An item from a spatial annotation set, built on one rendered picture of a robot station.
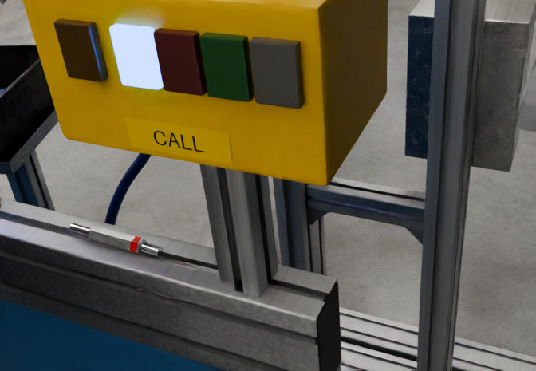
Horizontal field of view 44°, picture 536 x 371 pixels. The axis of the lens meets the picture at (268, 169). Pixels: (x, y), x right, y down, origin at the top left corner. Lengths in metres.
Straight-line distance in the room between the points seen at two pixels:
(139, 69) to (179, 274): 0.19
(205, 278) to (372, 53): 0.20
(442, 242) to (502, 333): 0.67
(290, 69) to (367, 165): 1.85
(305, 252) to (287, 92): 0.80
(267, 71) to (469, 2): 0.53
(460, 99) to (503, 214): 1.13
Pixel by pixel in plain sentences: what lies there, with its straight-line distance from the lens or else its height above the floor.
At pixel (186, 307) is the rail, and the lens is 0.48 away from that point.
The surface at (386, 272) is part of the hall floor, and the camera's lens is 1.73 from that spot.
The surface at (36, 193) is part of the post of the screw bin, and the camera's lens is 0.85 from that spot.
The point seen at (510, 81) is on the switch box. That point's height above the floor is 0.76.
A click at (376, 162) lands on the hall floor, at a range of 2.14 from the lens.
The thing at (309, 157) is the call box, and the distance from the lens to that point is 0.31.
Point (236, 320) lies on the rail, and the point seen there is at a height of 0.84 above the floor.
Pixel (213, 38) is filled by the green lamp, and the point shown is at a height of 1.06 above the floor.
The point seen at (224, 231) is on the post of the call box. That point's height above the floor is 0.91.
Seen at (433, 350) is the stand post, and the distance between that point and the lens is 1.14.
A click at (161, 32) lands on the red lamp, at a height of 1.06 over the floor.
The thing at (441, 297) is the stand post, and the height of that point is 0.44.
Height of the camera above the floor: 1.16
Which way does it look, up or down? 33 degrees down
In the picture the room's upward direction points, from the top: 6 degrees counter-clockwise
